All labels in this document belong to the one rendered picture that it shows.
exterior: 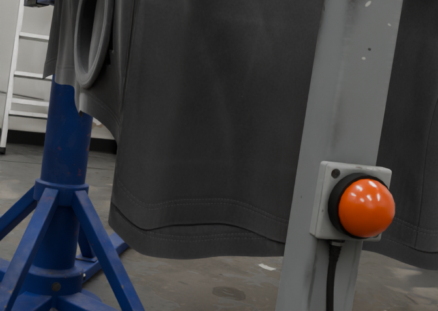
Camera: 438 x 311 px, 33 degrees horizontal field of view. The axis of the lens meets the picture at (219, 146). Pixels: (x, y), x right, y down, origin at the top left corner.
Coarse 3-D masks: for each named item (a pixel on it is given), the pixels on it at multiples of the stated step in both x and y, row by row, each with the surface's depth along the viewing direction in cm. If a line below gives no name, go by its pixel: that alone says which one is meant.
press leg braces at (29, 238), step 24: (48, 192) 200; (24, 216) 220; (48, 216) 195; (96, 216) 201; (0, 240) 228; (24, 240) 189; (96, 240) 197; (24, 264) 184; (120, 264) 195; (0, 288) 180; (120, 288) 191
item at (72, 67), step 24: (72, 0) 100; (96, 0) 87; (120, 0) 73; (72, 24) 100; (96, 24) 83; (48, 48) 115; (72, 48) 101; (96, 48) 81; (48, 72) 114; (72, 72) 100; (96, 72) 76; (96, 96) 80
